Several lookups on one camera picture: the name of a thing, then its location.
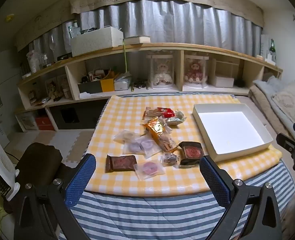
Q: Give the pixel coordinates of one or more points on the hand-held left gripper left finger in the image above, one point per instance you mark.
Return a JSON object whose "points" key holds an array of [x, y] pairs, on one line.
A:
{"points": [[80, 180]]}

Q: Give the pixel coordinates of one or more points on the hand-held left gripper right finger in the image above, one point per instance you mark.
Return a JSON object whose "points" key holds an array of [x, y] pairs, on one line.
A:
{"points": [[213, 182]]}

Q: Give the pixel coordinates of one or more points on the dark mooncake packet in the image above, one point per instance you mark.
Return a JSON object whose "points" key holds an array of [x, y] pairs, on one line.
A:
{"points": [[191, 152]]}

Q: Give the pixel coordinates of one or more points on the brown snack packet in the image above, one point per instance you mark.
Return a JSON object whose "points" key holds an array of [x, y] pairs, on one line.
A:
{"points": [[120, 163]]}

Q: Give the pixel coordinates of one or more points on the small brown pastry packet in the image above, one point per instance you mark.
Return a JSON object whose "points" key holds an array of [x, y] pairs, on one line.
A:
{"points": [[168, 158]]}

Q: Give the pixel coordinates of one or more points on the white shallow cardboard box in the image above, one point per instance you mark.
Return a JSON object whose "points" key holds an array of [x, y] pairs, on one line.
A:
{"points": [[227, 130]]}

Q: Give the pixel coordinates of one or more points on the clear packet with beige cookie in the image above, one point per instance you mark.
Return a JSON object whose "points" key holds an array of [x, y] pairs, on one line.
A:
{"points": [[126, 137]]}

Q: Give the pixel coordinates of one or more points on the clear packet with purple pastry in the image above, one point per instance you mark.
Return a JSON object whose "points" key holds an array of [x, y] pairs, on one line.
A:
{"points": [[133, 147], [147, 145]]}

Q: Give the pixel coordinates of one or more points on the clear packet with pink pastry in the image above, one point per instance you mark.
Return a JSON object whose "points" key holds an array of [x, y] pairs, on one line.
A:
{"points": [[150, 168]]}

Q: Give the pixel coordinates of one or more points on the clear packet with black label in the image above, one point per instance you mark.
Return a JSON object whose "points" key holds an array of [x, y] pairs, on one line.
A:
{"points": [[175, 122]]}

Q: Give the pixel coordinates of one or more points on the orange snack packet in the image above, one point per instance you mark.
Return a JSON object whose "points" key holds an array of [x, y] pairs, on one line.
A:
{"points": [[156, 128]]}

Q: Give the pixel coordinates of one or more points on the red snack packet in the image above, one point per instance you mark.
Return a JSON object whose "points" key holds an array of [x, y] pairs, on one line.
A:
{"points": [[162, 111]]}

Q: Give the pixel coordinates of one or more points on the cream textured pillow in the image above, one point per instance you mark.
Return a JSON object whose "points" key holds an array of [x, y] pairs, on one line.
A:
{"points": [[292, 105]]}

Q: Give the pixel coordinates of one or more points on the taupe mattress sheet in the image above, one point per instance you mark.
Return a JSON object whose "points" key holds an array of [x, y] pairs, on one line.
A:
{"points": [[257, 115]]}

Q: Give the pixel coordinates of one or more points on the foam puzzle floor mat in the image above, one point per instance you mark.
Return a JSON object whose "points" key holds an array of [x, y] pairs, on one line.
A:
{"points": [[65, 140]]}

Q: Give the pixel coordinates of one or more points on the beige fleece blanket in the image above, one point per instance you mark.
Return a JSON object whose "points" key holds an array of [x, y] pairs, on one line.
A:
{"points": [[262, 105]]}

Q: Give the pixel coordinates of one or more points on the brown cushion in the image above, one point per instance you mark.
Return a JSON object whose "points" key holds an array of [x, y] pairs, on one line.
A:
{"points": [[40, 160]]}

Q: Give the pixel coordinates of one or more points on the grey blanket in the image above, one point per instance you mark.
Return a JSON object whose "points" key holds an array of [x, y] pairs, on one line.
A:
{"points": [[275, 85]]}

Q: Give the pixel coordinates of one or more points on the red storage box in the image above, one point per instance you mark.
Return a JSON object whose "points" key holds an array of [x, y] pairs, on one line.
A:
{"points": [[44, 123]]}

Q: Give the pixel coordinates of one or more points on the black fluffy item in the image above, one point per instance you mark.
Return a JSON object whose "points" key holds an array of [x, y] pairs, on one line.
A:
{"points": [[238, 83]]}

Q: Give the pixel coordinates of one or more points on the yellow checked tablecloth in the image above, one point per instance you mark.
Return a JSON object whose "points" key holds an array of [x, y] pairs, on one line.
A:
{"points": [[127, 115]]}

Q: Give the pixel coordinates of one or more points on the white fan heater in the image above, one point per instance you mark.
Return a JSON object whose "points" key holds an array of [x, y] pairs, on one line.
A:
{"points": [[0, 165]]}

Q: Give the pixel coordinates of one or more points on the green glass bottle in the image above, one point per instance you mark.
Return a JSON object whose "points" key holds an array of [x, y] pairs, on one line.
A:
{"points": [[272, 47]]}

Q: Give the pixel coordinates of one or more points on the small white box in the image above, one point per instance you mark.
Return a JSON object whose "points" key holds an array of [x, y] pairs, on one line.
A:
{"points": [[223, 82]]}

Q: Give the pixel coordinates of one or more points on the dark box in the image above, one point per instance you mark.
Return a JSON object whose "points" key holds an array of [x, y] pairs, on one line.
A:
{"points": [[90, 87]]}

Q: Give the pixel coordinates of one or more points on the orange box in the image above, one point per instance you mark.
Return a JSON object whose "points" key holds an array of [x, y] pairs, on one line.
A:
{"points": [[107, 85]]}

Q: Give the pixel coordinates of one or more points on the tissue box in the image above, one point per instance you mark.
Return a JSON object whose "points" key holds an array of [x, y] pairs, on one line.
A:
{"points": [[122, 83]]}

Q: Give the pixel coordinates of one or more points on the red doll in clear case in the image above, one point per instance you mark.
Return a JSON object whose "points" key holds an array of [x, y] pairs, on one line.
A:
{"points": [[196, 71]]}

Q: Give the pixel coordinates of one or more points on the cream doll in clear case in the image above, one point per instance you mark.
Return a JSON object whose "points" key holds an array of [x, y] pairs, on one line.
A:
{"points": [[161, 71]]}

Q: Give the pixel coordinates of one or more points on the white woven storage box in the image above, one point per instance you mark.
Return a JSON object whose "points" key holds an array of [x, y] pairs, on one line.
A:
{"points": [[95, 43]]}

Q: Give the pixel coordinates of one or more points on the wine glass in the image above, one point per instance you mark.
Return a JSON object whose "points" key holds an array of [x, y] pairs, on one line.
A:
{"points": [[53, 42]]}

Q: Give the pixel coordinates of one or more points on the wooden shelf unit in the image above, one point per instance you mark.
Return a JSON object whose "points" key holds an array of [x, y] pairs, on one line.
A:
{"points": [[162, 46]]}

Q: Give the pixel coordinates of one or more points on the thick book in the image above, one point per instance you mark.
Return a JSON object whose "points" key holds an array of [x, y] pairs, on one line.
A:
{"points": [[137, 40]]}

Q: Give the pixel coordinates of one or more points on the grey curtain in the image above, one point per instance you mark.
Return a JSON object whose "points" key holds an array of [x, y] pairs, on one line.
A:
{"points": [[162, 20]]}

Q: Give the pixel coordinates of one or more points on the wooden frame stand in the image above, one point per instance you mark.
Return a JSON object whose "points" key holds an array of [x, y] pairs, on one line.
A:
{"points": [[227, 66]]}

